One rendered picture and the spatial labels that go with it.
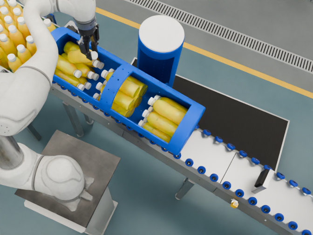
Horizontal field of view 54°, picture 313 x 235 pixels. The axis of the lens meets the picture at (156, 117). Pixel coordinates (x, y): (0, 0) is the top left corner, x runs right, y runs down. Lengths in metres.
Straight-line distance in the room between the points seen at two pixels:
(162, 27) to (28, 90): 1.27
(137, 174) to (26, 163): 1.41
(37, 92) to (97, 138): 1.90
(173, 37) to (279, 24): 1.99
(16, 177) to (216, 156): 1.01
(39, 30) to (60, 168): 0.55
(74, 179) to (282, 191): 1.09
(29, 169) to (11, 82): 0.58
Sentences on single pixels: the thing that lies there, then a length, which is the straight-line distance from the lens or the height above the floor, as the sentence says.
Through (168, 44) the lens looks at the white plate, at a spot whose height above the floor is 1.04.
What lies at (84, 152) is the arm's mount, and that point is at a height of 1.01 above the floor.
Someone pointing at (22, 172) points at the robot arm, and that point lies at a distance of 1.35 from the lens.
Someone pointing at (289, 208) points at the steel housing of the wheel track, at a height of 0.93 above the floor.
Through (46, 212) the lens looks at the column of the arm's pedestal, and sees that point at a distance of 1.61.
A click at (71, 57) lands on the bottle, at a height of 1.18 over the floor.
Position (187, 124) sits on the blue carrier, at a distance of 1.45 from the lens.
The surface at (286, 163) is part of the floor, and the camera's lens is 2.97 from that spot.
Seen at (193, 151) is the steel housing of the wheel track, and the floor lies 0.93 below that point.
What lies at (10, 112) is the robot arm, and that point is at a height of 1.86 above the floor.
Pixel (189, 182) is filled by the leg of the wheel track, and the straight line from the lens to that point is 2.02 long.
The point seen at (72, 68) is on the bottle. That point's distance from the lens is 1.69.
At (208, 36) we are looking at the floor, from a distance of 3.36.
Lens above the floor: 2.55
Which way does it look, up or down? 66 degrees down
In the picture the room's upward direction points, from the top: 11 degrees clockwise
